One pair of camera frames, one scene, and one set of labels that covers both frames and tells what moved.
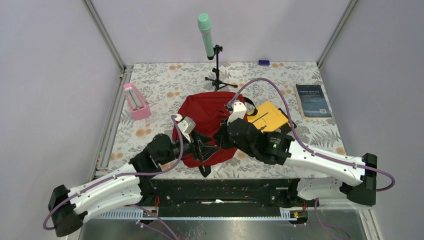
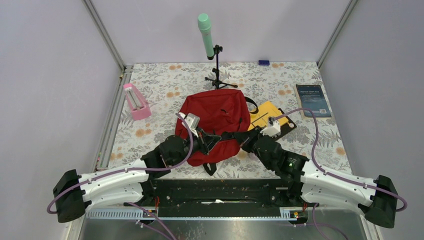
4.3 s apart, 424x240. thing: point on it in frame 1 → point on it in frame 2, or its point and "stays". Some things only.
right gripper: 220,136 → 247,137
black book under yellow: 287,127 stays
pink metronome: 139,108 stays
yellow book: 268,117 stays
